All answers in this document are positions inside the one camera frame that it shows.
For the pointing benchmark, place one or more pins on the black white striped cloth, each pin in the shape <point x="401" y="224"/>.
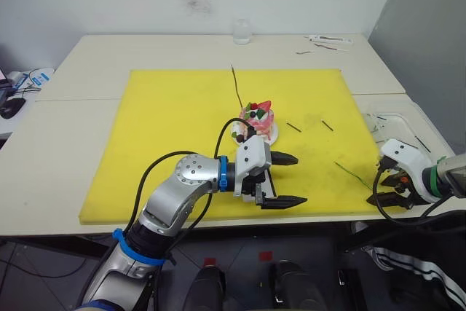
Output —
<point x="418" y="274"/>

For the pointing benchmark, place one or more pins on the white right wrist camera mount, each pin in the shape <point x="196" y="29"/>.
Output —
<point x="404" y="156"/>

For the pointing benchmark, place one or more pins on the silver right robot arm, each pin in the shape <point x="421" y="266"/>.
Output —
<point x="449" y="176"/>

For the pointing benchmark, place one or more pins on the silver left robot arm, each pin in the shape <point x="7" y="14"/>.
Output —
<point x="174" y="194"/>

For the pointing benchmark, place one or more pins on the white and blue box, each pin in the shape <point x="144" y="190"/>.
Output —
<point x="40" y="77"/>

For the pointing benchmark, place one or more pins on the white cake plate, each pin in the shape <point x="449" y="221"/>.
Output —
<point x="273" y="136"/>

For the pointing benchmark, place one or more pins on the yellow foam mat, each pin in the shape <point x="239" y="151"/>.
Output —
<point x="174" y="143"/>

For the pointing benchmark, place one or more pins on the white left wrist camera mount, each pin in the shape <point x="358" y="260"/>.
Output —
<point x="251" y="154"/>

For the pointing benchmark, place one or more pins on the thin dark long candle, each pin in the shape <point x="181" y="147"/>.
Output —
<point x="236" y="83"/>

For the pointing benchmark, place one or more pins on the black computer mouse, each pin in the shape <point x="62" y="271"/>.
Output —
<point x="12" y="107"/>

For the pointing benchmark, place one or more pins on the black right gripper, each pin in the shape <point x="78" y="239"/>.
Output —
<point x="395" y="172"/>

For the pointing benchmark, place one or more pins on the dark burnt match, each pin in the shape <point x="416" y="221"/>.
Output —
<point x="293" y="127"/>
<point x="422" y="143"/>
<point x="327" y="125"/>

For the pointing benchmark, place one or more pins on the short thin brown stick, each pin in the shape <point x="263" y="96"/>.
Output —
<point x="304" y="52"/>

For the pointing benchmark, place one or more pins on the clear glass cup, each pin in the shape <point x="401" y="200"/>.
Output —
<point x="241" y="32"/>

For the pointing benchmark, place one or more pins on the white flat candle packet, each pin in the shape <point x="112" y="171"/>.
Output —
<point x="329" y="39"/>

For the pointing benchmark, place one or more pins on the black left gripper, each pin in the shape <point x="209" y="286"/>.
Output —
<point x="259" y="187"/>

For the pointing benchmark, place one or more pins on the dark rounded foot shape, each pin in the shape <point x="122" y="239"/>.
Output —
<point x="296" y="285"/>
<point x="204" y="289"/>

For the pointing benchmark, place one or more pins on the small fruit topped cake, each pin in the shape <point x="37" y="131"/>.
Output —
<point x="261" y="118"/>

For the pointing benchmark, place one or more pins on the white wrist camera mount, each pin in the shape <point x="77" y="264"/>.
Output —
<point x="251" y="154"/>
<point x="404" y="156"/>

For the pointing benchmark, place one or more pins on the thin green candle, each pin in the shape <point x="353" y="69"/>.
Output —
<point x="353" y="174"/>

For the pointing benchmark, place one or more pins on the clear plastic tray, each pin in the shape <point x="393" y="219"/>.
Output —
<point x="400" y="121"/>

